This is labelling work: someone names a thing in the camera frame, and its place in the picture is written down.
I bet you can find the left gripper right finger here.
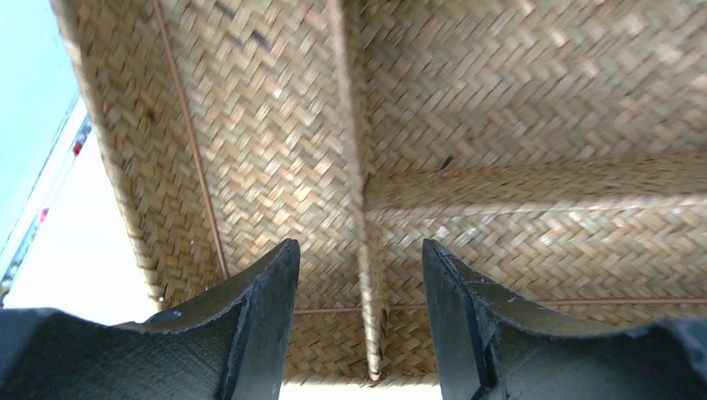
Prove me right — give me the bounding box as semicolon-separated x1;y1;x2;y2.
422;239;706;399

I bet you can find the woven bamboo divided tray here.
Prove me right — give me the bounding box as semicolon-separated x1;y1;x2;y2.
51;1;706;385

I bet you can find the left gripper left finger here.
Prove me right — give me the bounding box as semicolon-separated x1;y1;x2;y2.
1;238;300;399

